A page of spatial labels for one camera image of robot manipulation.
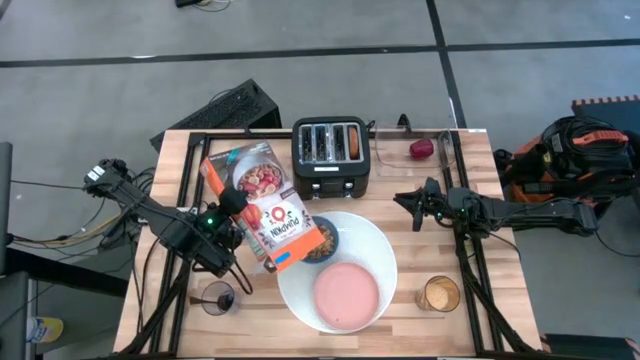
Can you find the black aluminium back rail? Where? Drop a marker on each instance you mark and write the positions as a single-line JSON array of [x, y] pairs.
[[240, 135]]

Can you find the black box with orange corner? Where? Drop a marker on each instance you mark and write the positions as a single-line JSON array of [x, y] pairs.
[[585, 347]]

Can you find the orange and black vacuum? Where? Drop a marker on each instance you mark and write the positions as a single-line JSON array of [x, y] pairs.
[[585, 150]]

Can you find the black four-slot toaster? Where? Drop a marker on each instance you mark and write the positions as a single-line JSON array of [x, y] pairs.
[[330, 175]]

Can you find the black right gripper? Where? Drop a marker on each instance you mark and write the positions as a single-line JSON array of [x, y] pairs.
[[439, 207]]

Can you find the clear plastic container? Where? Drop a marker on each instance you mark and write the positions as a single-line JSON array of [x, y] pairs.
[[385, 145]]

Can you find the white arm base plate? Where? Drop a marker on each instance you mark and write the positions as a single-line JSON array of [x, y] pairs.
[[187, 210]]

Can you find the white round woven placemat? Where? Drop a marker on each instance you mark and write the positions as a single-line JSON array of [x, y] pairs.
[[370, 245]]

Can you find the black computer tower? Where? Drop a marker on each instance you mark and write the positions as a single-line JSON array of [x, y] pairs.
[[235, 110]]

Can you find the black floor beam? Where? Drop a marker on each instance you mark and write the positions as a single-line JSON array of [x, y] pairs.
[[65, 272]]

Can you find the pink plate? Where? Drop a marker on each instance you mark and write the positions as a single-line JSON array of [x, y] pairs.
[[346, 297]]

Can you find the black table clamp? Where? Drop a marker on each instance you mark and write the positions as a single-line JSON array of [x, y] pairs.
[[404, 122]]

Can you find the toasted bagel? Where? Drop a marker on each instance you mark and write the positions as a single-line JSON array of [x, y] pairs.
[[354, 143]]

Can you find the yellow and white object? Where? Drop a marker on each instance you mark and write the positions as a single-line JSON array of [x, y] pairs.
[[47, 329]]

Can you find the orange pumpkin cereal box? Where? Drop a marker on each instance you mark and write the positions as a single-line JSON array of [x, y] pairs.
[[270, 220]]

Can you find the black foam mat orange edge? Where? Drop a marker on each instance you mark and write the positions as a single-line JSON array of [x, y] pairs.
[[615, 110]]

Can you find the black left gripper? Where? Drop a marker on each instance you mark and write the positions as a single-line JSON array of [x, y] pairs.
[[220, 245]]

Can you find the amber drinking glass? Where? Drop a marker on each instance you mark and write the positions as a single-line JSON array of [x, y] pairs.
[[440, 295]]

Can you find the purple tinted drinking glass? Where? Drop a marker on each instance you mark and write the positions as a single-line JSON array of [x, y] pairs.
[[212, 295]]

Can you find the blue bowl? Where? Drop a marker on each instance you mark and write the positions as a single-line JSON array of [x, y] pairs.
[[334, 232]]

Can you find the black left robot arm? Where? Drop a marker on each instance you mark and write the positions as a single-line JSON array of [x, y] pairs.
[[145, 212]]

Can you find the red apple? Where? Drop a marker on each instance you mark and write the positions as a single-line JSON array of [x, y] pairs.
[[421, 149]]

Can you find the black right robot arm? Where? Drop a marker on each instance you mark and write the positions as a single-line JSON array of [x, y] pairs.
[[530, 212]]

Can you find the grey vertical panel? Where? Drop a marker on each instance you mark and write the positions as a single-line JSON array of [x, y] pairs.
[[5, 200]]

